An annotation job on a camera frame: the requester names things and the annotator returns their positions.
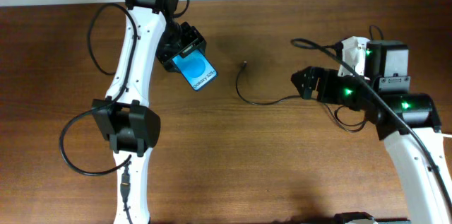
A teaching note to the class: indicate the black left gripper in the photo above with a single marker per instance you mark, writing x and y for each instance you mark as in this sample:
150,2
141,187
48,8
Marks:
194,39

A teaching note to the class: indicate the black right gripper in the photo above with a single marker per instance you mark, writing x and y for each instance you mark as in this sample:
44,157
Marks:
327,78

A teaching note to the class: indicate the blue Galaxy smartphone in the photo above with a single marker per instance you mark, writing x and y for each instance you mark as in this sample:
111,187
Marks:
196,69

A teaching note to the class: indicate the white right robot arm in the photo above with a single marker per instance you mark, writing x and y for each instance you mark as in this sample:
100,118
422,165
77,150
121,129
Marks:
377,83

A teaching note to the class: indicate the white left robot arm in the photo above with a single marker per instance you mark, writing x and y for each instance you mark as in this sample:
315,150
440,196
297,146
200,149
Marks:
124,117

